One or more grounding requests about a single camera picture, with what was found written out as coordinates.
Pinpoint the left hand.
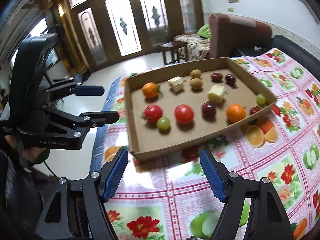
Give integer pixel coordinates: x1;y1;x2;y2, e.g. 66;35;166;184
5;135;46;163

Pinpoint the small wooden stool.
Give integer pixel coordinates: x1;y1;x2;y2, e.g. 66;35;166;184
159;41;189;65

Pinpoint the green grape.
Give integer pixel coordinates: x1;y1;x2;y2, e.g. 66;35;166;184
156;117;170;131
256;94;266;106

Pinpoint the red tomato with stem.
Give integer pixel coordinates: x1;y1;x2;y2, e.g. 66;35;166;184
141;105;163;124

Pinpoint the black sofa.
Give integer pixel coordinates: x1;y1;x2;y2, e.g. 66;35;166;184
229;35;320;81

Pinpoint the brown kiwi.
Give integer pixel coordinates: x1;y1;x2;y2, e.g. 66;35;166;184
190;78;203;90
190;69;202;79

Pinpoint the shallow cardboard box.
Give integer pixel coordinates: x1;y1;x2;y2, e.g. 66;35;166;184
124;57;277;160

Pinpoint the dark plum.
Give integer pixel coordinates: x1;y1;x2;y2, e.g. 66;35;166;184
202;101;216;118

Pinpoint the maroon armchair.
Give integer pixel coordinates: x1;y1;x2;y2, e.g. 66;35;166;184
209;14;272;58

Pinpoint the wooden glass door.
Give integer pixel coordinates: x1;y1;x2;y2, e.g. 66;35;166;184
66;0;203;72

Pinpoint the white cube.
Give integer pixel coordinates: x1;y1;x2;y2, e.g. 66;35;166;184
207;85;225;104
167;76;184;93

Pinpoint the small orange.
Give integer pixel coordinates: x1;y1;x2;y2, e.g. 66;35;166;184
226;103;246;124

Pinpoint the green cushion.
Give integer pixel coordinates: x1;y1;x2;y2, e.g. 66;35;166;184
197;24;211;40

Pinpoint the patterned seat cover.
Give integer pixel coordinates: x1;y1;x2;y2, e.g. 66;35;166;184
174;34;210;61

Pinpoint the green grape in box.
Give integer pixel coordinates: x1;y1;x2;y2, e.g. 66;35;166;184
156;117;170;131

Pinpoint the large orange with leaf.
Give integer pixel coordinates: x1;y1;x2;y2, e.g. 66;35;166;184
142;82;160;99

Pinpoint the floral fruit tablecloth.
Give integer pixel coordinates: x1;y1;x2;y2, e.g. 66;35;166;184
89;48;320;240

